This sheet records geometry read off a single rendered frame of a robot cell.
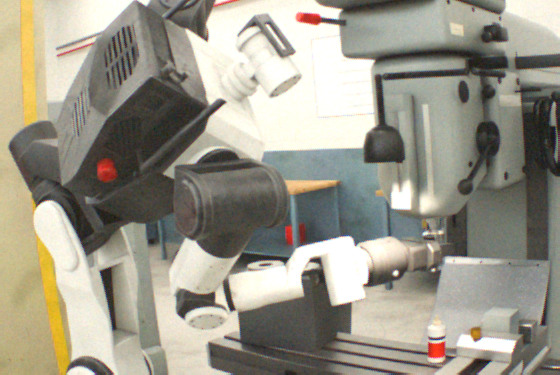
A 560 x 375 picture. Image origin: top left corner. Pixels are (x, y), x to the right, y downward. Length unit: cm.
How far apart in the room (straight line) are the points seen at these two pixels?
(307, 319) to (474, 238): 50
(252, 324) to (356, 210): 500
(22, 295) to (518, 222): 188
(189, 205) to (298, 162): 604
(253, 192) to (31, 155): 52
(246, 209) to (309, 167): 593
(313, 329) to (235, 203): 68
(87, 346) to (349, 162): 543
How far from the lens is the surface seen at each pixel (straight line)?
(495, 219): 164
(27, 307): 261
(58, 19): 1112
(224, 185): 89
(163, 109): 94
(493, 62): 123
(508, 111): 139
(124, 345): 127
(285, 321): 154
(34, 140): 125
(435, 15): 114
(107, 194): 107
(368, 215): 646
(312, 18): 114
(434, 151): 118
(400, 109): 116
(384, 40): 118
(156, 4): 117
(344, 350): 152
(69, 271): 121
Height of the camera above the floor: 152
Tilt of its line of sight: 4 degrees down
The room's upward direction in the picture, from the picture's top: 4 degrees counter-clockwise
